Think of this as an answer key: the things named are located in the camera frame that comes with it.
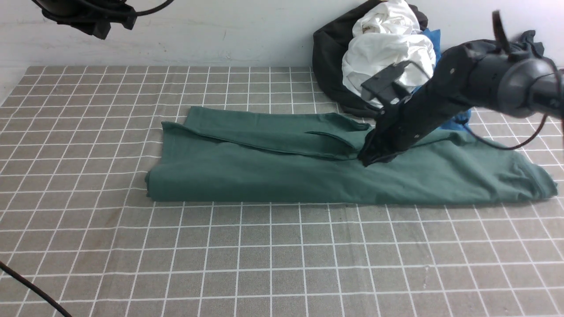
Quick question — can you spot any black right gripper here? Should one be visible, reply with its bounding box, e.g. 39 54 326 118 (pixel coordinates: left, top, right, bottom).
358 46 476 166

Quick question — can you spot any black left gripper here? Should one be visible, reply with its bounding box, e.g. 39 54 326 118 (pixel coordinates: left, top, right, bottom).
41 0 137 40

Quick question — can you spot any green long sleeve shirt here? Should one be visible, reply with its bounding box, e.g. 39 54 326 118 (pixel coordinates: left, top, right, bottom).
145 107 558 205

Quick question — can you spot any white crumpled shirt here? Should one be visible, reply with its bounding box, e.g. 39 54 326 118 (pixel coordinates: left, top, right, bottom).
342 0 439 96

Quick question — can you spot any dark grey crumpled shirt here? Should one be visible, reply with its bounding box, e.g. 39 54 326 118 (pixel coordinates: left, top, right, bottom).
463 30 545 58

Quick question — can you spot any black garment under pile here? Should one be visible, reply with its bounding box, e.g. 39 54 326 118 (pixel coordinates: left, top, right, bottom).
312 0 428 118

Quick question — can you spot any grey checkered tablecloth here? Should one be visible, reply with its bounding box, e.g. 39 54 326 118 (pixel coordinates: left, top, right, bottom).
0 66 563 317

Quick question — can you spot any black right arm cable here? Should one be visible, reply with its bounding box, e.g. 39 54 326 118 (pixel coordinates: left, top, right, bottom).
465 11 564 151

